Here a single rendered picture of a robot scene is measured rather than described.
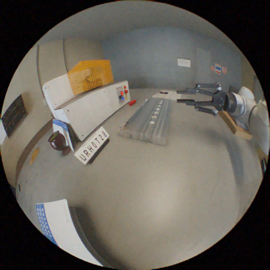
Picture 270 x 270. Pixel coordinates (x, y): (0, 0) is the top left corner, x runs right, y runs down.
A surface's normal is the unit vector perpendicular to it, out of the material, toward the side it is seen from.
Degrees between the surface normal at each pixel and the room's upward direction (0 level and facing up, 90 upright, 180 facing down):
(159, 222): 0
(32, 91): 90
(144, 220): 0
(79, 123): 90
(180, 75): 90
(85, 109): 90
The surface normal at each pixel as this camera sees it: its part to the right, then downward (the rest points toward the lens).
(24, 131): 0.94, 0.14
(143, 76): -0.33, 0.66
